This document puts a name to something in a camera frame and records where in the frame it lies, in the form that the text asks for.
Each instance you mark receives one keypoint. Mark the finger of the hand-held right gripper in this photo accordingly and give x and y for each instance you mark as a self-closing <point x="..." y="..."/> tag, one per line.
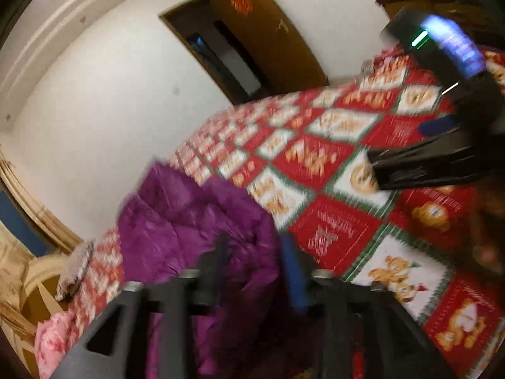
<point x="426" y="166"/>
<point x="438" y="125"/>

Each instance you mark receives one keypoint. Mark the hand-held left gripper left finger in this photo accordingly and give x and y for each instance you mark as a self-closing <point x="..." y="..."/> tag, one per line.
<point x="215" y="268"/>

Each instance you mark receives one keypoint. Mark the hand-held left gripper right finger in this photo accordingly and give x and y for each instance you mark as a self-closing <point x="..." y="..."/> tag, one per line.
<point x="294" y="280"/>

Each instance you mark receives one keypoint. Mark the purple puffer jacket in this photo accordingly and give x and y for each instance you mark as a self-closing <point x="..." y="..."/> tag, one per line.
<point x="189" y="225"/>

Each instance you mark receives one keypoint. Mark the person's right hand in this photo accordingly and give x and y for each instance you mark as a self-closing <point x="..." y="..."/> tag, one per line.
<point x="491" y="225"/>

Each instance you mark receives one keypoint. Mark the red printed blanket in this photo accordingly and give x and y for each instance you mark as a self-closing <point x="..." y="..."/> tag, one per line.
<point x="355" y="225"/>

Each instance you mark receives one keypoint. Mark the grey white small cloth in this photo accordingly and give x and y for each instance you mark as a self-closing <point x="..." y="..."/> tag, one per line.
<point x="75" y="266"/>

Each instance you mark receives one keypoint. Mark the pink cloth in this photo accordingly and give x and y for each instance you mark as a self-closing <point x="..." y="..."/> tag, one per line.
<point x="55" y="335"/>

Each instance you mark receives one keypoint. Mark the brown wooden door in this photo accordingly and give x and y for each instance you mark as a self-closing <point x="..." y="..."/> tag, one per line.
<point x="268" y="35"/>

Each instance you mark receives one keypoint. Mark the blue window panel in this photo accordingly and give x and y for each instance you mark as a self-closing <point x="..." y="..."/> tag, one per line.
<point x="17" y="221"/>

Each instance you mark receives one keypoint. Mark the beige curtain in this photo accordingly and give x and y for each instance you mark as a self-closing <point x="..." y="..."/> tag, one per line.
<point x="10" y="260"/>

